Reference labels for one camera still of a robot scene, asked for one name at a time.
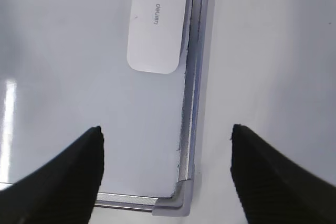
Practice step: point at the white board with grey frame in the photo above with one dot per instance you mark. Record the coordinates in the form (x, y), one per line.
(64, 70)

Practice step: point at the white board eraser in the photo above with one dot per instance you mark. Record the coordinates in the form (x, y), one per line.
(155, 35)

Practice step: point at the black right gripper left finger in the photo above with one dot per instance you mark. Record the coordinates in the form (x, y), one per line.
(62, 191)

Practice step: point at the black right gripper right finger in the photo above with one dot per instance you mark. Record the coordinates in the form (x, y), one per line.
(272, 188)

